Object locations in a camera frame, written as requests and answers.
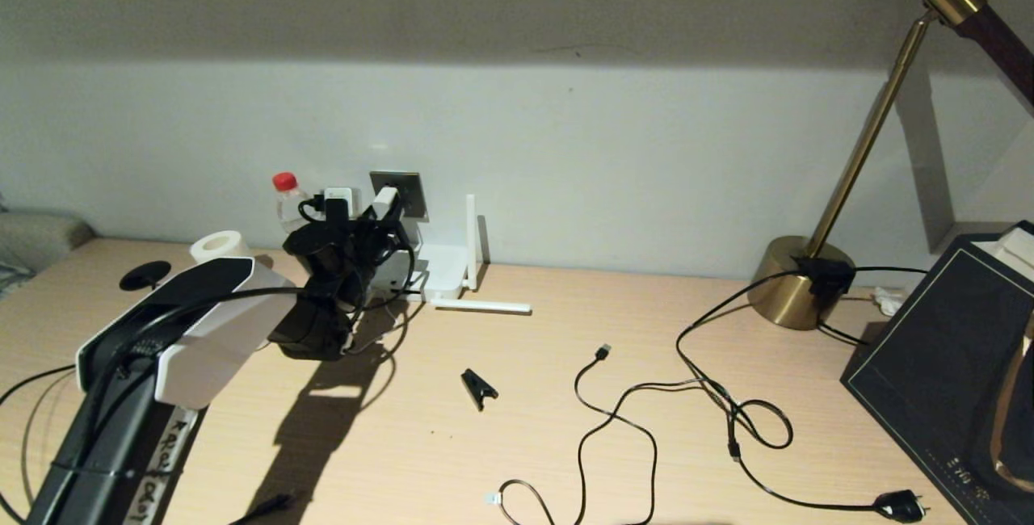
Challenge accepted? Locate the white power adapter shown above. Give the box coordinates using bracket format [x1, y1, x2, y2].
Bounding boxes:
[372, 186, 402, 223]

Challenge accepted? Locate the white router with antennas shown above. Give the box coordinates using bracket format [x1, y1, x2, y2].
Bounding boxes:
[368, 194, 532, 316]

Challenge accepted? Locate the clear bottle red cap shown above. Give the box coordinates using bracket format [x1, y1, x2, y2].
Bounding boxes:
[272, 172, 317, 237]

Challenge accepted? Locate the black clip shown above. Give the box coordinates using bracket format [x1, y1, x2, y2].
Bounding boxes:
[460, 369, 499, 412]

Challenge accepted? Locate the black desk grommet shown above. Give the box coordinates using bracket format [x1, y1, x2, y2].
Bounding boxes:
[119, 261, 172, 292]

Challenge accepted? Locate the grey cushion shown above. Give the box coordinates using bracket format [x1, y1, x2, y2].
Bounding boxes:
[0, 202, 96, 300]

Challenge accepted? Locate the brass desk lamp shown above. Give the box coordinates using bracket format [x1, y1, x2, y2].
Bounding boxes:
[747, 0, 1034, 330]

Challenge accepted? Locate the black block on lamp base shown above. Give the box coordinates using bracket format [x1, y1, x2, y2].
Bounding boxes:
[796, 257, 855, 300]

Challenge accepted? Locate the grey wall socket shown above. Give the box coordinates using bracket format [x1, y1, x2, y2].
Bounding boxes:
[369, 171, 427, 221]

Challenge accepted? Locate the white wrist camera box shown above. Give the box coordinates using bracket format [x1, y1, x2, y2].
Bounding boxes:
[323, 187, 356, 221]

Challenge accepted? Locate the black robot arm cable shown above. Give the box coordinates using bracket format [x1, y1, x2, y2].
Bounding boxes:
[89, 195, 417, 397]

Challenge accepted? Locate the black USB cable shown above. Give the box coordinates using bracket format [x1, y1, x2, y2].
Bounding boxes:
[485, 344, 658, 525]

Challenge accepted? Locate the black cable through grommet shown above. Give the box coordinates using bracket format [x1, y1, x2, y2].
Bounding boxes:
[0, 363, 79, 525]

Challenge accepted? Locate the black bag gold handle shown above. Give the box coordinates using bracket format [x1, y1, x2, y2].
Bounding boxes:
[840, 222, 1034, 525]

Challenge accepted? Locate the black lamp power cord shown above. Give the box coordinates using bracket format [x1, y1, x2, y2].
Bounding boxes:
[676, 265, 928, 524]

